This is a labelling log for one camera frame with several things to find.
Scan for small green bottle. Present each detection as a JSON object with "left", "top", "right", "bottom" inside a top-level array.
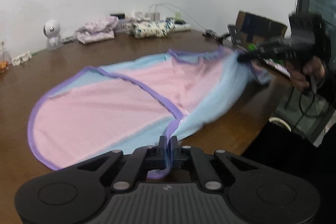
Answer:
[{"left": 174, "top": 11, "right": 181, "bottom": 22}]

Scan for white round robot toy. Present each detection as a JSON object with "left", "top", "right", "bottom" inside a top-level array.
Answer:
[{"left": 43, "top": 19, "right": 62, "bottom": 50}]

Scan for black charger block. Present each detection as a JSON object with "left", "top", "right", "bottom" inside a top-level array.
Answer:
[{"left": 110, "top": 13, "right": 126, "bottom": 20}]

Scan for white charger adapters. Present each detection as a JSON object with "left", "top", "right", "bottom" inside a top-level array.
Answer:
[{"left": 149, "top": 11, "right": 161, "bottom": 21}]

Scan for pink blue garment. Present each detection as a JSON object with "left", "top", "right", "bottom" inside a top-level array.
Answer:
[{"left": 27, "top": 46, "right": 271, "bottom": 170}]

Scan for white tin box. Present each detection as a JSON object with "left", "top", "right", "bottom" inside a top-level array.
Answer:
[{"left": 114, "top": 19, "right": 133, "bottom": 33}]

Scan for grey wireless charger stand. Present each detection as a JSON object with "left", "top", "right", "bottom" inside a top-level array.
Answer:
[{"left": 228, "top": 24, "right": 243, "bottom": 46}]

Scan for green plastic object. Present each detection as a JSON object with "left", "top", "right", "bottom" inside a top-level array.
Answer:
[{"left": 248, "top": 43, "right": 257, "bottom": 51}]

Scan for dark green tissue box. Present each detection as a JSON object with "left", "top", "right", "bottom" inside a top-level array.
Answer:
[{"left": 130, "top": 10, "right": 150, "bottom": 22}]

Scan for black smartphone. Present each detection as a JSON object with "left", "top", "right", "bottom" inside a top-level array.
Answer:
[{"left": 258, "top": 59, "right": 290, "bottom": 79}]

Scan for clear box of oranges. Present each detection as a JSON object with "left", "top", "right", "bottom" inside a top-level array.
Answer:
[{"left": 0, "top": 42, "right": 11, "bottom": 74}]

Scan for person right hand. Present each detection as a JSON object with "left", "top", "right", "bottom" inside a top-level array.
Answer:
[{"left": 286, "top": 57, "right": 326, "bottom": 91}]

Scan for cream teal floral garment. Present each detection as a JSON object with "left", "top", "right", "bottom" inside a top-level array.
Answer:
[{"left": 130, "top": 20, "right": 175, "bottom": 39}]

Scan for white small power strip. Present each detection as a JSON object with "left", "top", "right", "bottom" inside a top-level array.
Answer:
[{"left": 11, "top": 51, "right": 32, "bottom": 67}]

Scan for white charging cable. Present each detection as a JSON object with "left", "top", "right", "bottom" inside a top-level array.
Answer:
[{"left": 149, "top": 3, "right": 211, "bottom": 33}]

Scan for pink floral folded garment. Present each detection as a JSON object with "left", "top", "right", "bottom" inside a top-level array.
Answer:
[{"left": 75, "top": 16, "right": 119, "bottom": 44}]

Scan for brown cardboard box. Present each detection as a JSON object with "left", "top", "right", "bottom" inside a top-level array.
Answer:
[{"left": 235, "top": 10, "right": 287, "bottom": 44}]

